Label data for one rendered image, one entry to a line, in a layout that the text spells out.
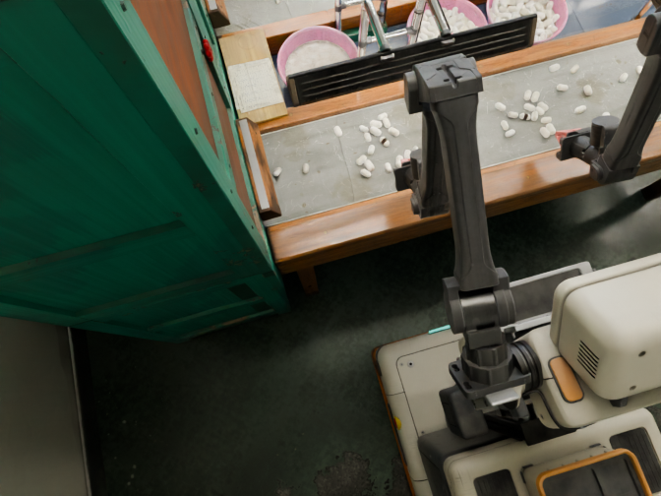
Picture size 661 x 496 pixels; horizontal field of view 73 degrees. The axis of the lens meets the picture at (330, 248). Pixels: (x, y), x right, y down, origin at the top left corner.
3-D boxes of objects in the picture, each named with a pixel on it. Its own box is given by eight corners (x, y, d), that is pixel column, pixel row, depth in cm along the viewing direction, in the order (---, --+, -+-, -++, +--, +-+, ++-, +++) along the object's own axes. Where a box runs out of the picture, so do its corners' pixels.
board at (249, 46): (288, 115, 140) (287, 113, 139) (241, 128, 139) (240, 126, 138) (263, 31, 148) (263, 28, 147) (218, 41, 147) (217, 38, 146)
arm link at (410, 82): (409, 89, 69) (480, 73, 68) (401, 63, 72) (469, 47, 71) (412, 224, 107) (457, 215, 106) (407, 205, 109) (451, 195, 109)
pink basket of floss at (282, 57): (372, 67, 155) (375, 48, 145) (331, 126, 149) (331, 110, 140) (307, 33, 158) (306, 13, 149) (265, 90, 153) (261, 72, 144)
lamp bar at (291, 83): (531, 48, 113) (545, 27, 106) (293, 108, 109) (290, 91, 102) (519, 23, 115) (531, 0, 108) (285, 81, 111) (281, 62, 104)
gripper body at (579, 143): (559, 136, 119) (576, 146, 113) (594, 127, 120) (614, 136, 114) (556, 158, 123) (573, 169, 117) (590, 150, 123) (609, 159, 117)
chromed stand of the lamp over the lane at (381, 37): (423, 133, 148) (459, 36, 105) (365, 148, 147) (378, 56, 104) (405, 85, 153) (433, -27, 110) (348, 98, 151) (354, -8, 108)
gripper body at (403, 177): (391, 166, 117) (401, 178, 111) (429, 156, 118) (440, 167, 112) (394, 188, 121) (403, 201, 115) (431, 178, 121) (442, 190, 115)
